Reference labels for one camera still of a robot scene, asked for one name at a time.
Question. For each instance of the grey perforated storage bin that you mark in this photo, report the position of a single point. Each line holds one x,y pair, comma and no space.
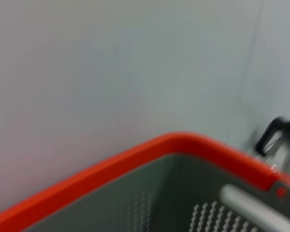
159,193

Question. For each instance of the clear glass pitcher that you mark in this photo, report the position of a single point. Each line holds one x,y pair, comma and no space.
278,142

